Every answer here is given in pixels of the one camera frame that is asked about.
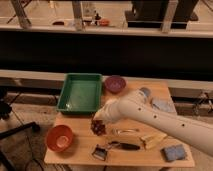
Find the dark red grape bunch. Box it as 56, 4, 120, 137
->
91, 120, 106, 136

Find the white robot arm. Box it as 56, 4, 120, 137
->
94, 89, 213, 157

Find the purple bowl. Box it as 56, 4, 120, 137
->
104, 75, 126, 94

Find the green plastic tray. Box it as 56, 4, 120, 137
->
57, 73, 102, 115

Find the metal spoon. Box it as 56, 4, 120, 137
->
112, 129, 140, 135

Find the light blue cloth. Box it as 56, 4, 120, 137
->
151, 98, 176, 113

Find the small metal grater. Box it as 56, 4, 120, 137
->
92, 145, 108, 161

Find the yellow banana toy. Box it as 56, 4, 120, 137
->
140, 133, 167, 150

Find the orange bowl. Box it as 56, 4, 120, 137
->
45, 125, 73, 152

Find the blue sponge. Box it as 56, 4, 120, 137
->
162, 144, 187, 162

